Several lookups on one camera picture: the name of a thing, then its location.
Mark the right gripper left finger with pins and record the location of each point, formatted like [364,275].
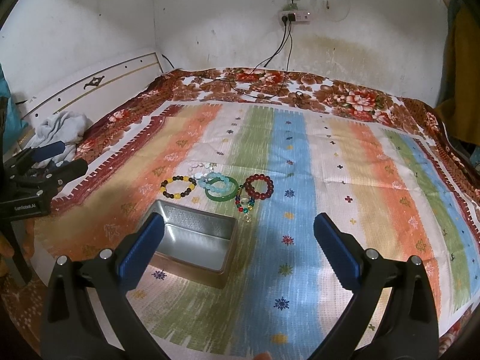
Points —
[70,328]

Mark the teal cloth at left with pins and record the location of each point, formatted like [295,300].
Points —
[14,126]

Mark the yellow hanging cloth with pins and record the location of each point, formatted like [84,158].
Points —
[459,109]

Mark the white power strip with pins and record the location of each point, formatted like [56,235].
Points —
[296,16]

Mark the silver metal tin box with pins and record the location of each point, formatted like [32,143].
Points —
[196,245]

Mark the red floral bed sheet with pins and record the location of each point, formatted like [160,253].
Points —
[294,91]

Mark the green jade bangle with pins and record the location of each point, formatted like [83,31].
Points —
[228,193]

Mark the striped colourful mat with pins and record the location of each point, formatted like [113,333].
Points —
[385,187]

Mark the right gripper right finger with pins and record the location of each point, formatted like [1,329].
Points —
[409,327]

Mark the grey crumpled cloth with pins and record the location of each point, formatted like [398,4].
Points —
[66,126]

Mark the white bed headboard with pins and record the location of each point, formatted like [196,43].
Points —
[96,90]

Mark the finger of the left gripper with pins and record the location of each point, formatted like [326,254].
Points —
[47,150]
[57,177]

